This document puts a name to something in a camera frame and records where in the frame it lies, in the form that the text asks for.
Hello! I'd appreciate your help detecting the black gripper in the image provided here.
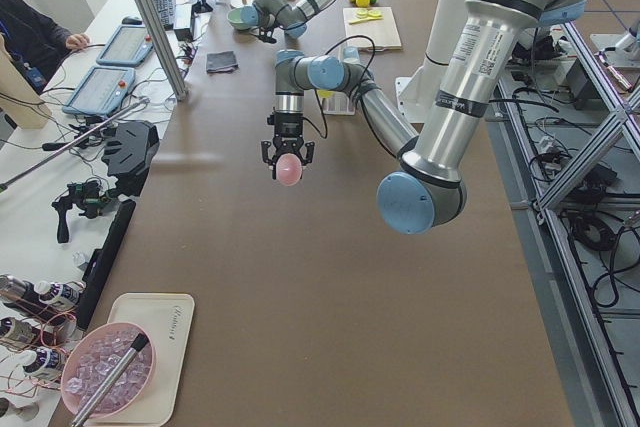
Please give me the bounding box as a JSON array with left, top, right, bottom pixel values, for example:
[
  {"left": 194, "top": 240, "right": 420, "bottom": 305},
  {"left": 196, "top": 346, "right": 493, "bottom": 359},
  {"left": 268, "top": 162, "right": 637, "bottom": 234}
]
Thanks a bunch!
[
  {"left": 258, "top": 21, "right": 278, "bottom": 44},
  {"left": 260, "top": 111, "right": 315, "bottom": 180}
]

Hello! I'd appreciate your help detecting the pink cup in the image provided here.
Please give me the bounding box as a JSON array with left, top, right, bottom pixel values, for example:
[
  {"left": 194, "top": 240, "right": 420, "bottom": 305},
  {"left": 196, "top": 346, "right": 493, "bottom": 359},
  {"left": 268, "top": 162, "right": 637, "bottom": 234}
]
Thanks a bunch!
[{"left": 275, "top": 153, "right": 303, "bottom": 186}]

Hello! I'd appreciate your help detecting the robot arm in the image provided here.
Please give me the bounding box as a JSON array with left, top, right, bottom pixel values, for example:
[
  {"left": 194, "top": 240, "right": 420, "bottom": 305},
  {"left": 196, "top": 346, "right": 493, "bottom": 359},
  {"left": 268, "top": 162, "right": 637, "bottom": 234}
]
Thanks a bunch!
[
  {"left": 240, "top": 0, "right": 335, "bottom": 43},
  {"left": 261, "top": 0, "right": 586, "bottom": 234}
]

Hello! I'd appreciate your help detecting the yellow cup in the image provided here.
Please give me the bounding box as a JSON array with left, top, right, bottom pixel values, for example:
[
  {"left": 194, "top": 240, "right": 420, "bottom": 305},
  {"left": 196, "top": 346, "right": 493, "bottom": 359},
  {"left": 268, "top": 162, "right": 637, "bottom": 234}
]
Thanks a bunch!
[{"left": 317, "top": 89, "right": 333, "bottom": 99}]

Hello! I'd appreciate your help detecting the light blue cup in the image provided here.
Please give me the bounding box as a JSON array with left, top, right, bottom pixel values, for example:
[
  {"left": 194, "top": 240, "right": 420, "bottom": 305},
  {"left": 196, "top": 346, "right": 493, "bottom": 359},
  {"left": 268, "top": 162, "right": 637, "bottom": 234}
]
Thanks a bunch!
[{"left": 342, "top": 46, "right": 361, "bottom": 64}]

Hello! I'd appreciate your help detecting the green bowl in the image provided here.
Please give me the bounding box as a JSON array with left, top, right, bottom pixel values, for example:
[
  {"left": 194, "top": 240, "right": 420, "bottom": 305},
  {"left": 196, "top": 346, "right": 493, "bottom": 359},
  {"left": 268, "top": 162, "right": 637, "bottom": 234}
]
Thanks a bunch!
[{"left": 227, "top": 6, "right": 260, "bottom": 31}]

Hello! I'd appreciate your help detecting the grey cloth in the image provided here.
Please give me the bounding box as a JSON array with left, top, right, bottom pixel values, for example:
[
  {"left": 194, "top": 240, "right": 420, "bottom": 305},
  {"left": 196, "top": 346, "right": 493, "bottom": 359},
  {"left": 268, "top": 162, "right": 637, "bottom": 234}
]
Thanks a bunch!
[{"left": 205, "top": 51, "right": 238, "bottom": 74}]

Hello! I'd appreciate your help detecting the black keyboard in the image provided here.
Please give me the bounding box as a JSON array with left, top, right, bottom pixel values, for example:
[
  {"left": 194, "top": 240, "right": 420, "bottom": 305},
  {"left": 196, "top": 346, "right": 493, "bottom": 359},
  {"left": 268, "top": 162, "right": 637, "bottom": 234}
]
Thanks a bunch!
[{"left": 152, "top": 0, "right": 176, "bottom": 30}]

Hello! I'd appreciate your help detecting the yellow plastic knife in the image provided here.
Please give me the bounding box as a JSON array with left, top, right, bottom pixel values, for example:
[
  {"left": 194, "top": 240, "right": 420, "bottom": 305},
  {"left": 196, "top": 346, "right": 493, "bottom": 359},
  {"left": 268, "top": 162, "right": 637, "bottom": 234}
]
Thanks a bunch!
[{"left": 348, "top": 16, "right": 383, "bottom": 25}]

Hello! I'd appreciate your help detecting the bamboo cutting board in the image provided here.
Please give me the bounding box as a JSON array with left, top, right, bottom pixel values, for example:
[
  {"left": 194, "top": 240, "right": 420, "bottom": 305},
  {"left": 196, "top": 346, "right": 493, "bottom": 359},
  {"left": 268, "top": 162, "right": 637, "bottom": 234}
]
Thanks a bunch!
[{"left": 343, "top": 7, "right": 402, "bottom": 50}]

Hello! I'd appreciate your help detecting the black stand plate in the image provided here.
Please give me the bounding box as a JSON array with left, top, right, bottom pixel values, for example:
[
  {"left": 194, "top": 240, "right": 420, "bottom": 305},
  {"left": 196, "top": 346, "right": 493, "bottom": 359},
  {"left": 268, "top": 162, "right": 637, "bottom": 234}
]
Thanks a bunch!
[{"left": 101, "top": 121, "right": 159, "bottom": 198}]

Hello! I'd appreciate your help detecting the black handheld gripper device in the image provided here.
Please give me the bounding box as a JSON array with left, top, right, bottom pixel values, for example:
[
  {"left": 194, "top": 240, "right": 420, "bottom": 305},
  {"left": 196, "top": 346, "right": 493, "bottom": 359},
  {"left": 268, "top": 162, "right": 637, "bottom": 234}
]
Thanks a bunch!
[{"left": 51, "top": 180, "right": 122, "bottom": 244}]

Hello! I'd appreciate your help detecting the beige tray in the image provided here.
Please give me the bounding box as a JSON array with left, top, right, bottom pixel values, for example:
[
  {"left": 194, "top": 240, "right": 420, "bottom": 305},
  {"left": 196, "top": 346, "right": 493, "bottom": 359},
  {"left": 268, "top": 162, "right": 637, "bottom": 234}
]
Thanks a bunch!
[{"left": 61, "top": 293, "right": 195, "bottom": 426}]

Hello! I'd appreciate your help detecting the person in dark jacket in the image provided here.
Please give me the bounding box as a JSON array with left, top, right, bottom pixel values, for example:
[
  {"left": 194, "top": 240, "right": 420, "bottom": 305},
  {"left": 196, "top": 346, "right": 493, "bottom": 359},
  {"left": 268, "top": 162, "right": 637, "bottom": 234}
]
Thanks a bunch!
[{"left": 1, "top": 0, "right": 90, "bottom": 93}]

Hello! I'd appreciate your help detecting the dark bottle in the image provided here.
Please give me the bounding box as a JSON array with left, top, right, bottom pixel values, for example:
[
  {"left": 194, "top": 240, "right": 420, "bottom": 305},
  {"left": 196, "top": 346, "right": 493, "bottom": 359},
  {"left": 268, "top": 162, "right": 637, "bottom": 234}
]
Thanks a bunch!
[
  {"left": 0, "top": 274, "right": 46, "bottom": 316},
  {"left": 16, "top": 347, "right": 67, "bottom": 382},
  {"left": 34, "top": 281, "right": 82, "bottom": 312}
]

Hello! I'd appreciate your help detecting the pink bowl with ice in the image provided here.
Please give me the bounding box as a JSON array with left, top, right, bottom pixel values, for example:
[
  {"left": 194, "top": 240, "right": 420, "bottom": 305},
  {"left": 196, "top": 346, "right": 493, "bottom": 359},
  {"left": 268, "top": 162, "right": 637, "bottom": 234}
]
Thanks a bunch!
[{"left": 61, "top": 322, "right": 156, "bottom": 419}]

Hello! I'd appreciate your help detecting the white wire cup rack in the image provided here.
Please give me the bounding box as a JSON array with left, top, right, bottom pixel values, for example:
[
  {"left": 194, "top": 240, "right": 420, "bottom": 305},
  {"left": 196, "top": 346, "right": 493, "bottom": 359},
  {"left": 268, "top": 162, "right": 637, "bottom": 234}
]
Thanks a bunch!
[{"left": 321, "top": 46, "right": 361, "bottom": 117}]

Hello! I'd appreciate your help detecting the aluminium frame post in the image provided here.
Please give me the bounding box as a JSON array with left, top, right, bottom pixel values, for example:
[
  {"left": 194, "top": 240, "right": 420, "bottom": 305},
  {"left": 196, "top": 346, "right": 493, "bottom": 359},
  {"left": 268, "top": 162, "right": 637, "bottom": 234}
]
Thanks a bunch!
[{"left": 134, "top": 0, "right": 188, "bottom": 101}]

